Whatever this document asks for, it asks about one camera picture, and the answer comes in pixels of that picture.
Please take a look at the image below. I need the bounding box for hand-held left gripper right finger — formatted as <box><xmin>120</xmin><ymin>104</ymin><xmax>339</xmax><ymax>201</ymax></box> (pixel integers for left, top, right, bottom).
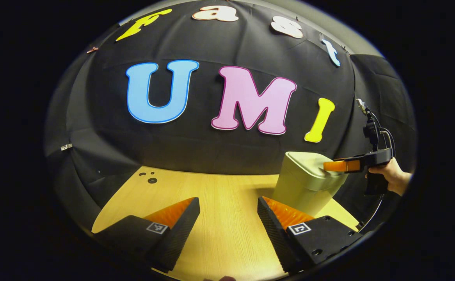
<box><xmin>257</xmin><ymin>196</ymin><xmax>364</xmax><ymax>274</ymax></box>

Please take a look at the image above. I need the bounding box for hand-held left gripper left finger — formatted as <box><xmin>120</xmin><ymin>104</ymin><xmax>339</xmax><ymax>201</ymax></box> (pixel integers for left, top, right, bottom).
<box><xmin>93</xmin><ymin>197</ymin><xmax>201</xmax><ymax>274</ymax></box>

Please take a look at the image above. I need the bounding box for pale green desktop garbage bin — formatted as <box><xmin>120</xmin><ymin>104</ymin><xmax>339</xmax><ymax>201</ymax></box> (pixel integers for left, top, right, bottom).
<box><xmin>272</xmin><ymin>151</ymin><xmax>349</xmax><ymax>217</ymax></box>

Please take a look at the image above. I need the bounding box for black backdrop cloth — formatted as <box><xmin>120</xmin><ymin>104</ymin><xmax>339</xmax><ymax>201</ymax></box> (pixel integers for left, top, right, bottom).
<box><xmin>44</xmin><ymin>0</ymin><xmax>418</xmax><ymax>235</ymax></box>

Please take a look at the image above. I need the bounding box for thin right gripper cable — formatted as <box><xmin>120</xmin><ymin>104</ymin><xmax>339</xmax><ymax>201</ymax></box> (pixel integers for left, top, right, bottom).
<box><xmin>361</xmin><ymin>126</ymin><xmax>396</xmax><ymax>231</ymax></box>

